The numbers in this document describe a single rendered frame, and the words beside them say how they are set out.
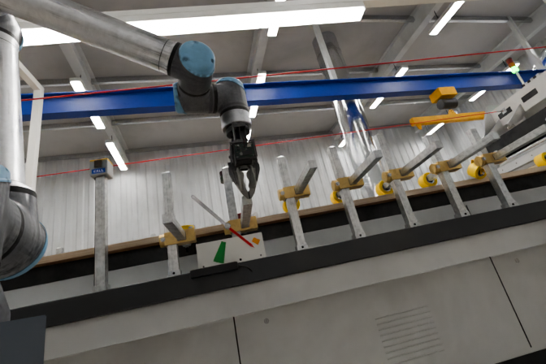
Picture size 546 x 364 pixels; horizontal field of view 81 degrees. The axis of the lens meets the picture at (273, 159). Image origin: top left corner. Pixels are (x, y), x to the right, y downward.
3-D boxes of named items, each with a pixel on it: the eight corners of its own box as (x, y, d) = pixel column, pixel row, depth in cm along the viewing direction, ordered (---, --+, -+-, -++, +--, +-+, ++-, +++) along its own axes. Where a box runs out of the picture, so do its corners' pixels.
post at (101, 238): (106, 290, 114) (105, 175, 132) (91, 292, 113) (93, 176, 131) (110, 290, 118) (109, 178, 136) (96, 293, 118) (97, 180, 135)
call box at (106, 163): (107, 175, 131) (107, 157, 134) (88, 177, 129) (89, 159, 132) (113, 180, 137) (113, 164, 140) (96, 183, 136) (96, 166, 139)
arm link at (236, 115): (220, 126, 101) (250, 123, 103) (223, 140, 99) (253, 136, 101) (219, 110, 93) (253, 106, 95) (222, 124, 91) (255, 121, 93)
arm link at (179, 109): (171, 70, 90) (215, 71, 94) (171, 94, 100) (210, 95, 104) (175, 97, 86) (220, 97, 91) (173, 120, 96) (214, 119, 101)
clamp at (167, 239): (195, 240, 124) (193, 227, 126) (158, 246, 121) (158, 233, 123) (197, 242, 129) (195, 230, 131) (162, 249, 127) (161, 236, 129)
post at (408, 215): (420, 230, 136) (382, 132, 155) (412, 231, 136) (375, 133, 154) (415, 231, 139) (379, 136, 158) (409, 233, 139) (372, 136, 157)
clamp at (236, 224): (257, 227, 129) (255, 215, 131) (224, 233, 127) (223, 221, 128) (257, 230, 134) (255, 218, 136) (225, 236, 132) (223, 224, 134)
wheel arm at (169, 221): (173, 224, 98) (171, 210, 100) (162, 226, 97) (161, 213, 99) (191, 247, 137) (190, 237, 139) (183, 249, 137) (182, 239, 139)
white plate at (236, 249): (266, 257, 124) (261, 231, 128) (198, 270, 120) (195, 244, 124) (266, 257, 125) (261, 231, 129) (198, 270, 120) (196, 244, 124)
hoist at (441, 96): (466, 110, 536) (453, 86, 554) (449, 110, 527) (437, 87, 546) (455, 118, 559) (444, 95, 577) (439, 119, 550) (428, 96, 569)
